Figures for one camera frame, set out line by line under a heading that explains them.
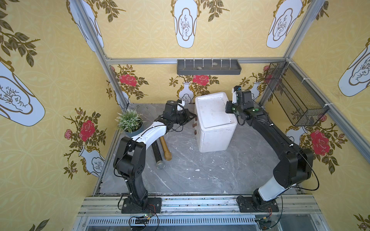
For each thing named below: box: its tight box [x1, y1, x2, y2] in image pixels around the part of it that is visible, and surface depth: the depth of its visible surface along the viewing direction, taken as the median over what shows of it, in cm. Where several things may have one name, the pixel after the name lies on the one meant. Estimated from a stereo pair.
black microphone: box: [151, 140, 166, 170], surface depth 91 cm
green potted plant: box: [114, 107, 146, 137], surface depth 91 cm
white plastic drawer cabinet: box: [194, 91, 238, 153], surface depth 85 cm
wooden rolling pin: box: [159, 135, 172, 162], surface depth 94 cm
